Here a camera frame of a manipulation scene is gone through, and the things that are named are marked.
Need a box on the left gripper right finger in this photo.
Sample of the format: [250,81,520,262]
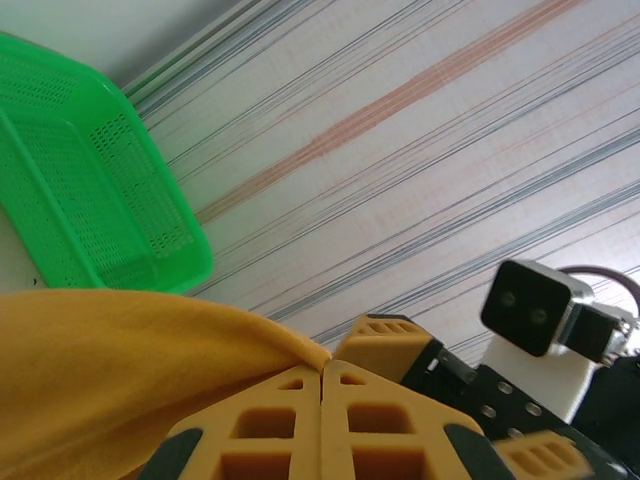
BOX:
[319,359,516,480]

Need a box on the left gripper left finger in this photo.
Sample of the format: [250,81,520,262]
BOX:
[144,363,324,480]

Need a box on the yellow t-shirt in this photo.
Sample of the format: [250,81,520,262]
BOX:
[0,289,332,480]

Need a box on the green plastic basket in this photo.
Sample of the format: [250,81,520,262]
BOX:
[0,30,215,294]

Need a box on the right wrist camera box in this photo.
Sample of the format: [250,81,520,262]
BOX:
[479,258,640,426]

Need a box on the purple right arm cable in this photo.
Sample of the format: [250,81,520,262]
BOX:
[564,264,640,314]

